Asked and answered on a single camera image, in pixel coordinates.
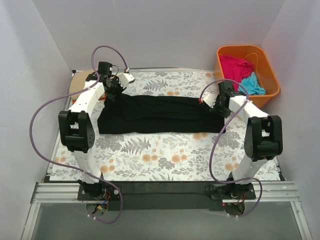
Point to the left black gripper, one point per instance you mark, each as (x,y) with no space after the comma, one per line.
(111,89)

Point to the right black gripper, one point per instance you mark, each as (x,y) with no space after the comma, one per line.
(217,106)

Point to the black t-shirt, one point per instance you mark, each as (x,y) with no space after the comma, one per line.
(148,114)

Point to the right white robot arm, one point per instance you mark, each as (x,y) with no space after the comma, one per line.
(263,141)

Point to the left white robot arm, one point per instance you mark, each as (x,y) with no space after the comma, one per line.
(75,126)

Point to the beige folded t-shirt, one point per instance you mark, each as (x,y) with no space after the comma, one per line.
(78,81)

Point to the turquoise t-shirt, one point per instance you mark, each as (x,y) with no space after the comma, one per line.
(251,85)

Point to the pink t-shirt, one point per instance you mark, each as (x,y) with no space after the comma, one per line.
(234,68)

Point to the floral patterned table mat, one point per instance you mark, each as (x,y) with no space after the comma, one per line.
(170,156)

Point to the orange folded t-shirt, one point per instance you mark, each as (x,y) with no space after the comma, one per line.
(102,97)

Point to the orange plastic basket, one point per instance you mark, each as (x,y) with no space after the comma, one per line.
(266,77)

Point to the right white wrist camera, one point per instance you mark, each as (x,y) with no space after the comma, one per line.
(208,98)

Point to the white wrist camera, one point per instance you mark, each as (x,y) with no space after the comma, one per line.
(208,98)
(125,79)

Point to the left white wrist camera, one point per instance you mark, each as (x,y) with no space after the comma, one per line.
(125,79)

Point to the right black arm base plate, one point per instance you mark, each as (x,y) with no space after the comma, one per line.
(230,191)

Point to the aluminium frame rail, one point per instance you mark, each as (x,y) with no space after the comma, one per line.
(272,191)

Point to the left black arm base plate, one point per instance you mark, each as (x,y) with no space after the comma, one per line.
(115,191)

